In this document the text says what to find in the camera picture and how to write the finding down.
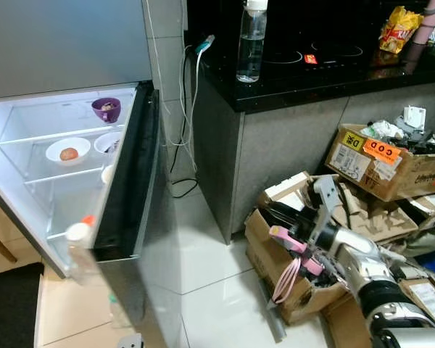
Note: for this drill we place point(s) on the grey fridge door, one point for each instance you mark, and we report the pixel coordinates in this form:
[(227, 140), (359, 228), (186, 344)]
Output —
[(141, 239)]

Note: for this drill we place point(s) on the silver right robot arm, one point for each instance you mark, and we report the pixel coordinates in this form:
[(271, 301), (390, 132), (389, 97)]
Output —
[(370, 272)]

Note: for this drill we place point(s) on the glass fridge shelf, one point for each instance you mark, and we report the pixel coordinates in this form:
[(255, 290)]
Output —
[(69, 230), (65, 175), (58, 135)]

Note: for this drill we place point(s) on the dark grey fridge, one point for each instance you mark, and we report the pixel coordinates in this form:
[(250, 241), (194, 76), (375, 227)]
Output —
[(29, 203)]

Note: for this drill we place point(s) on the grey cabinets black counter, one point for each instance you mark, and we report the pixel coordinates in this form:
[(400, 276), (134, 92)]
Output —
[(290, 145)]

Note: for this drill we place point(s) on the cardboard box with inserts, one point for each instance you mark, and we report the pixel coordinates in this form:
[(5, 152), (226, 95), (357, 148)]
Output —
[(377, 217)]

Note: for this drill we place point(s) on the cardboard box orange label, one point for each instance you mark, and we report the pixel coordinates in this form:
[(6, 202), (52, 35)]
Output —
[(370, 170)]

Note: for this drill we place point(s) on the olive green bag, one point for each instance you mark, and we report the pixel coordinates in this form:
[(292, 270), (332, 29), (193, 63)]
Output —
[(428, 235)]

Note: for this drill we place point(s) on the cardboard box white label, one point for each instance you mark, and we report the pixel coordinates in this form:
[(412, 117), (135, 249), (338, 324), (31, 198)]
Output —
[(428, 301)]

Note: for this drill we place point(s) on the white power adapter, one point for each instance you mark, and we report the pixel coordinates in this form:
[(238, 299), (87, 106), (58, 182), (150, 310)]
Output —
[(415, 119)]

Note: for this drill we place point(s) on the clear sports bottle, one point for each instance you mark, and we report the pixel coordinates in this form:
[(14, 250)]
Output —
[(251, 43)]

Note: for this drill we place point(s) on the white bowl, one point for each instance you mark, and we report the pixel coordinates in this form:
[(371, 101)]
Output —
[(107, 141), (52, 151)]

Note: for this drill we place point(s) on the orange cap bottle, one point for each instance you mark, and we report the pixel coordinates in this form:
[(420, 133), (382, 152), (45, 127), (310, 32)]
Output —
[(89, 220)]

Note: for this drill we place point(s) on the grey robot block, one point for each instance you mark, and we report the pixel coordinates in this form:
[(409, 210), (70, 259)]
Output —
[(130, 342)]

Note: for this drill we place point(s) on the tall clear bottle white cap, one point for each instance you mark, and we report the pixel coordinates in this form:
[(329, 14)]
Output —
[(78, 239)]

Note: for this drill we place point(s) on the yellow red snack bag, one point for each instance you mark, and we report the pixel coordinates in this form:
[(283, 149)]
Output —
[(400, 30)]

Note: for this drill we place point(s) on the orange round fruit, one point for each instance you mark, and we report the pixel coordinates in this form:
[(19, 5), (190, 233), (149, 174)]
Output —
[(69, 154)]

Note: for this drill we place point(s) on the grey freezer door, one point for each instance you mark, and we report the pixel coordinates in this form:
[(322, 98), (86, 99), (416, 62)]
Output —
[(65, 43)]

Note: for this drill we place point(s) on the black floor mat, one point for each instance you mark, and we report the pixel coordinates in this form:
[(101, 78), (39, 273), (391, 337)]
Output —
[(11, 304)]

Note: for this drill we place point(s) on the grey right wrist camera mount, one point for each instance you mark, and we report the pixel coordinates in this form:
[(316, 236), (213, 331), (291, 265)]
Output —
[(326, 192)]

